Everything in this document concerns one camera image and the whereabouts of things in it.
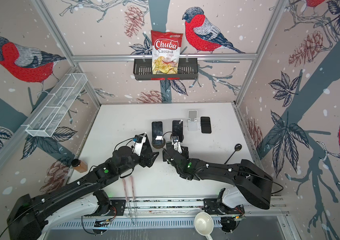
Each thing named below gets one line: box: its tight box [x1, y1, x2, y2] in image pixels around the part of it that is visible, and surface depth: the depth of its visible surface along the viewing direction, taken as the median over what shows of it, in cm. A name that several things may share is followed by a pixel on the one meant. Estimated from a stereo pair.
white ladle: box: [194, 212, 214, 240], surface depth 68 cm
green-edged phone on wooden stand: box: [151, 121, 163, 145], surface depth 94 cm
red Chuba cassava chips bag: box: [151, 30, 183, 75], surface depth 86 cm
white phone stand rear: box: [187, 110, 198, 131], surface depth 106 cm
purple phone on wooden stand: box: [172, 120, 183, 143], surface depth 97 cm
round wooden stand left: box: [152, 137, 166, 149], surface depth 97 cm
